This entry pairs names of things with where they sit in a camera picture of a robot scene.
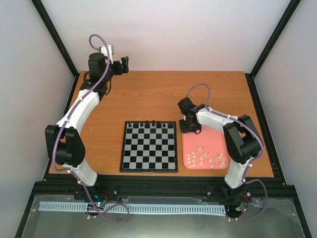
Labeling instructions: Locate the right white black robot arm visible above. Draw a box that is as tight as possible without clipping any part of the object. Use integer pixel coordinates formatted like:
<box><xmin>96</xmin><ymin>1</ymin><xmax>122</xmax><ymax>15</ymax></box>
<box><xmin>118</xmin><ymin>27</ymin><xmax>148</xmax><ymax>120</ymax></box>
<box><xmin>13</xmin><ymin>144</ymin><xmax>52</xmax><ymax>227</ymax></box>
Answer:
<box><xmin>178</xmin><ymin>97</ymin><xmax>264</xmax><ymax>189</ymax></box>

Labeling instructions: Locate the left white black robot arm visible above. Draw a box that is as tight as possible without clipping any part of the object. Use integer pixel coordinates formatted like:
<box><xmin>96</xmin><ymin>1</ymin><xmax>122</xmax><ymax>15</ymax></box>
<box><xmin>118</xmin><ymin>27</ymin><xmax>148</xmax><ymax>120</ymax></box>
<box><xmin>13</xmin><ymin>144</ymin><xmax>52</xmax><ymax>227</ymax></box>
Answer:
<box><xmin>45</xmin><ymin>53</ymin><xmax>129</xmax><ymax>200</ymax></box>

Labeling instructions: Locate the black white chess board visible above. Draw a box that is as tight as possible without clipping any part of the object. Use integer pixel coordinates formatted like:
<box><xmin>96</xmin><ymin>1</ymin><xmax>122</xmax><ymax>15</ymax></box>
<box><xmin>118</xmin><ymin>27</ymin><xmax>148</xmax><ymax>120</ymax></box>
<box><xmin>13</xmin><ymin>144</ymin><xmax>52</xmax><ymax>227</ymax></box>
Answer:
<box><xmin>119</xmin><ymin>121</ymin><xmax>178</xmax><ymax>173</ymax></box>

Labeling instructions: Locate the pink plastic tray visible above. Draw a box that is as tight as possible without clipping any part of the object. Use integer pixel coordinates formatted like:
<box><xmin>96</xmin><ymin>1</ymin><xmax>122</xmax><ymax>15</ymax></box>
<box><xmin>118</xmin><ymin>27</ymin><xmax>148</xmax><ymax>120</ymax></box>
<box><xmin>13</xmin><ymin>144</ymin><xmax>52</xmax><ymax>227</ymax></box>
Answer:
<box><xmin>182</xmin><ymin>125</ymin><xmax>229</xmax><ymax>170</ymax></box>

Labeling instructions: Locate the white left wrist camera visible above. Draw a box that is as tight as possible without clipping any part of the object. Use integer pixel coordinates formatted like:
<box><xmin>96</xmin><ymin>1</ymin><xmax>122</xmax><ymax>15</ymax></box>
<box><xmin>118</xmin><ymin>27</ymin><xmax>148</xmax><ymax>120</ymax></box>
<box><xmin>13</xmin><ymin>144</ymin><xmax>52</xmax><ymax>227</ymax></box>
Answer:
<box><xmin>100</xmin><ymin>44</ymin><xmax>114</xmax><ymax>64</ymax></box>

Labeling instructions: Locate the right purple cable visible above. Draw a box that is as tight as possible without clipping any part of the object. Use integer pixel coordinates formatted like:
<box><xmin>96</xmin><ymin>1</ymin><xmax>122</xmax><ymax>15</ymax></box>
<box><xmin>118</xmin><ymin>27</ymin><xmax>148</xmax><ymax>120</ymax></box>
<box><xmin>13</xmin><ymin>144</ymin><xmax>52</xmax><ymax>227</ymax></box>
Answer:
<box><xmin>185</xmin><ymin>83</ymin><xmax>268</xmax><ymax>221</ymax></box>

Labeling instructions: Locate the purple cable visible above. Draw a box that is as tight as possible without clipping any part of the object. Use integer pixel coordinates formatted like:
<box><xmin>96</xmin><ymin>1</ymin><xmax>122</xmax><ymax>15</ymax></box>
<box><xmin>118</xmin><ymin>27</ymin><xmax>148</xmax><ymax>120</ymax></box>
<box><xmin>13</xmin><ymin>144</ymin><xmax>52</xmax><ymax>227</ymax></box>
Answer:
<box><xmin>185</xmin><ymin>83</ymin><xmax>268</xmax><ymax>221</ymax></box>
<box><xmin>52</xmin><ymin>34</ymin><xmax>131</xmax><ymax>224</ymax></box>

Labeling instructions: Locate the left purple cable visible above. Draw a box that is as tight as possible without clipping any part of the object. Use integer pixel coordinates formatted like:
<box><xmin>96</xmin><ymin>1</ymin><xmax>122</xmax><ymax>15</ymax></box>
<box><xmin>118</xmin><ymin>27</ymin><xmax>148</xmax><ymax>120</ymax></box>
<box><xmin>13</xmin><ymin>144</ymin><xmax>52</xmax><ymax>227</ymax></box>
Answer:
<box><xmin>52</xmin><ymin>34</ymin><xmax>131</xmax><ymax>224</ymax></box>

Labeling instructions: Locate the left black frame post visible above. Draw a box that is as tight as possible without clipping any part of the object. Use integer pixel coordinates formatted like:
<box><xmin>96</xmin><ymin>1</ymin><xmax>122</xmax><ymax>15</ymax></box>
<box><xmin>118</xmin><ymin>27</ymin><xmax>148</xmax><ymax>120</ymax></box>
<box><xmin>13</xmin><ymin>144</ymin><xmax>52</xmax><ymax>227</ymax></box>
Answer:
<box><xmin>31</xmin><ymin>0</ymin><xmax>79</xmax><ymax>78</ymax></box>

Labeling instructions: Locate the black frame post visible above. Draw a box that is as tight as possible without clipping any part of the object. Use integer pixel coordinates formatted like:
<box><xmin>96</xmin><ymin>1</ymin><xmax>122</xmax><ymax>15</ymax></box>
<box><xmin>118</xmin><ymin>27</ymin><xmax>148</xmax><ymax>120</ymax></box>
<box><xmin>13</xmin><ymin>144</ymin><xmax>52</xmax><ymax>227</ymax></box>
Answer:
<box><xmin>31</xmin><ymin>0</ymin><xmax>79</xmax><ymax>78</ymax></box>
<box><xmin>249</xmin><ymin>0</ymin><xmax>302</xmax><ymax>79</ymax></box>

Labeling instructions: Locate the black aluminium frame base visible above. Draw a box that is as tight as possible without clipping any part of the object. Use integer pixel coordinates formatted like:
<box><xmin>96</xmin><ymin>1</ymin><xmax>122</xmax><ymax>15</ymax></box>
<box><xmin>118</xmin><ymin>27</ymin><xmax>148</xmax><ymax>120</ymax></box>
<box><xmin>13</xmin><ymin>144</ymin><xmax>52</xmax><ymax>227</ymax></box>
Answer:
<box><xmin>31</xmin><ymin>174</ymin><xmax>298</xmax><ymax>204</ymax></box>

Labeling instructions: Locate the light blue slotted cable duct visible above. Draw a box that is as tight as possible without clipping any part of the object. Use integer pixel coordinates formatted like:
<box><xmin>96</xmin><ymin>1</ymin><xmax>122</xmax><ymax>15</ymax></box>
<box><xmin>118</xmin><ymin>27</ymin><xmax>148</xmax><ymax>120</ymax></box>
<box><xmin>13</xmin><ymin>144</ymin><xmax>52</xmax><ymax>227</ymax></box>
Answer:
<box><xmin>38</xmin><ymin>201</ymin><xmax>226</xmax><ymax>216</ymax></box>

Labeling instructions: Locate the right black frame post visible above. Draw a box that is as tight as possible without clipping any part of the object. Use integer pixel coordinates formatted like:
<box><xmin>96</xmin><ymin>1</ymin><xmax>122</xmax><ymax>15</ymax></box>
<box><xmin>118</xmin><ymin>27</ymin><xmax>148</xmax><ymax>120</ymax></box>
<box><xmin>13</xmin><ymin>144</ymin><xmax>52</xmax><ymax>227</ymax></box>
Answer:
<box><xmin>249</xmin><ymin>0</ymin><xmax>302</xmax><ymax>79</ymax></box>

